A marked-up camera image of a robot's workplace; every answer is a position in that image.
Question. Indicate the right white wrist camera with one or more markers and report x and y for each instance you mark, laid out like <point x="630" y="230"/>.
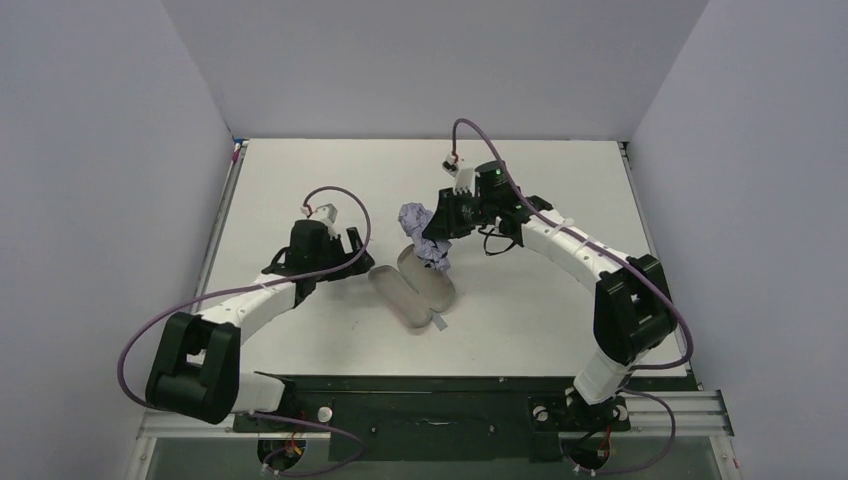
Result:
<point x="463" y="175"/>

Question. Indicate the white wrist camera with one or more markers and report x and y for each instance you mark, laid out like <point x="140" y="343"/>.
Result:
<point x="463" y="175"/>
<point x="325" y="214"/>

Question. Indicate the pink zippered umbrella case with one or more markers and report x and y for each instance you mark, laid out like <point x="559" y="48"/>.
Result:
<point x="416" y="294"/>

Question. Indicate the aluminium rail frame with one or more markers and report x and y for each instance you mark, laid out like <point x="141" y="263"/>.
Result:
<point x="698" y="414"/>

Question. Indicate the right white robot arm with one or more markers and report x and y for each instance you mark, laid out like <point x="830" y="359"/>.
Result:
<point x="630" y="317"/>

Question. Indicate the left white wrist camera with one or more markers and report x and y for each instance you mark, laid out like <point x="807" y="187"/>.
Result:
<point x="325" y="214"/>

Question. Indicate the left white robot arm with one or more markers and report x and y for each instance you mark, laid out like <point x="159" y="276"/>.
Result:
<point x="197" y="372"/>

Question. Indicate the purple umbrella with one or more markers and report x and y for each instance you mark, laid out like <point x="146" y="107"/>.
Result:
<point x="413" y="219"/>

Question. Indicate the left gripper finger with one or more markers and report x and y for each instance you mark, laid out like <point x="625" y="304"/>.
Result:
<point x="341" y="274"/>
<point x="359" y="256"/>

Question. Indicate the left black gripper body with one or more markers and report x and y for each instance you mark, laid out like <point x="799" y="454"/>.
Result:
<point x="343" y="258"/>

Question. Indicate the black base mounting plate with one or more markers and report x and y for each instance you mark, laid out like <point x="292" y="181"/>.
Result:
<point x="417" y="418"/>

